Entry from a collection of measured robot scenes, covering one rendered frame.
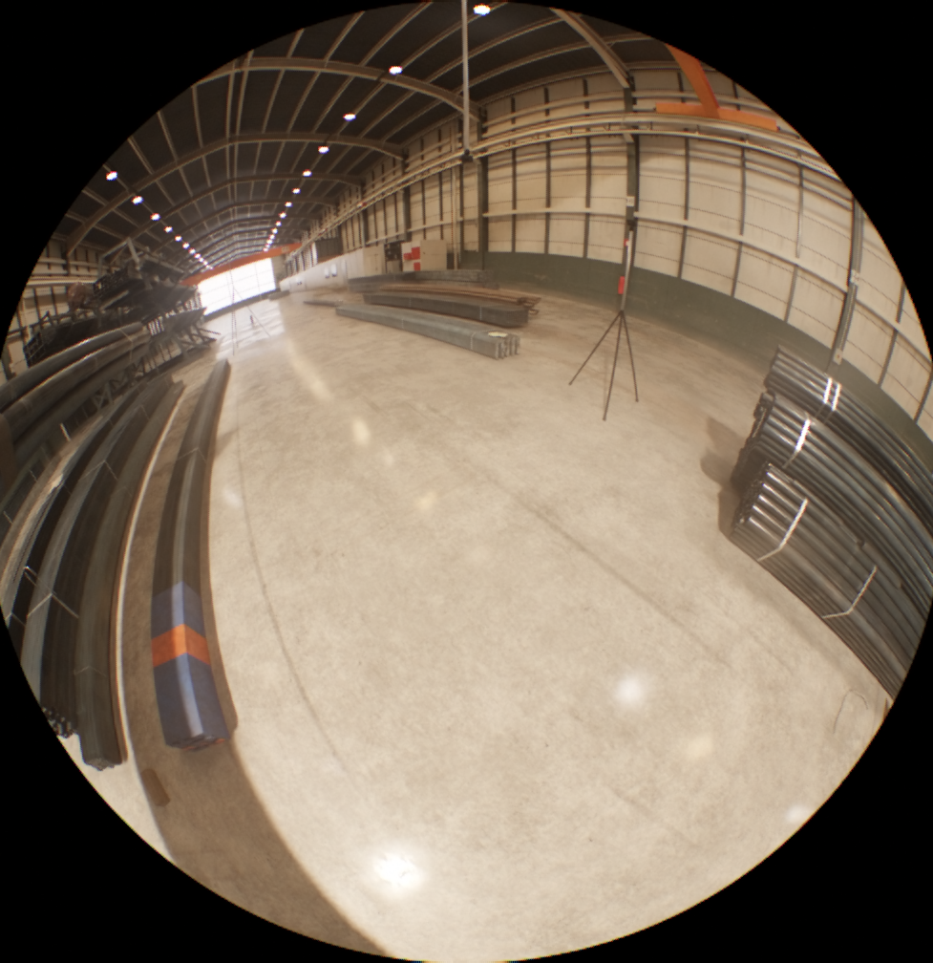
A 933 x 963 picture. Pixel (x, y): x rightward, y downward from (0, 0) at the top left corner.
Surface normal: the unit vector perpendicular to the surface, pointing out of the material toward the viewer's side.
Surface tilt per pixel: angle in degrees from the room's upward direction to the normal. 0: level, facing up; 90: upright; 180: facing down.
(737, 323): 90
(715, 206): 90
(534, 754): 0
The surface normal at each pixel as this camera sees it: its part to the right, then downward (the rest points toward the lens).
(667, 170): -0.78, 0.43
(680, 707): -0.01, -0.74
